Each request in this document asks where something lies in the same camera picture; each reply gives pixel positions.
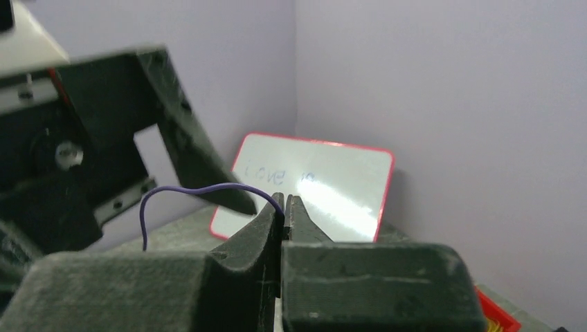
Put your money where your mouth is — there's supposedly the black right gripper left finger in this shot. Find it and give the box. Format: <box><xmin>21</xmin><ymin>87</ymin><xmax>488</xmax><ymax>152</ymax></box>
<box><xmin>1</xmin><ymin>205</ymin><xmax>284</xmax><ymax>331</ymax></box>

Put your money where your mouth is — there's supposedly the red plastic bin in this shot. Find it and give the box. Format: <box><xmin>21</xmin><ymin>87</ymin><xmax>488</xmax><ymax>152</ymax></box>
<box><xmin>475</xmin><ymin>286</ymin><xmax>521</xmax><ymax>332</ymax></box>

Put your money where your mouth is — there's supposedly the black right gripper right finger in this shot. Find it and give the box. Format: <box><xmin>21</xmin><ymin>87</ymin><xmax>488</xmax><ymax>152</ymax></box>
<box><xmin>281</xmin><ymin>195</ymin><xmax>487</xmax><ymax>331</ymax></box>

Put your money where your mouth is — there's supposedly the pink framed whiteboard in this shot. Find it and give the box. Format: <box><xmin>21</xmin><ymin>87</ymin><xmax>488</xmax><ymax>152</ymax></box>
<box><xmin>233</xmin><ymin>132</ymin><xmax>395</xmax><ymax>242</ymax></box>

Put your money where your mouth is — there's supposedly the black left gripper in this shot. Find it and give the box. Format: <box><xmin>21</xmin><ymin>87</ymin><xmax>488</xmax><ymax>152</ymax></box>
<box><xmin>1</xmin><ymin>48</ymin><xmax>238</xmax><ymax>293</ymax></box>

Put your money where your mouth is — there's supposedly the purple cable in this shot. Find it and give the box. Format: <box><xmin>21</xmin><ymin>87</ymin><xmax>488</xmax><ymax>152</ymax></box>
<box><xmin>139</xmin><ymin>183</ymin><xmax>286</xmax><ymax>252</ymax></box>

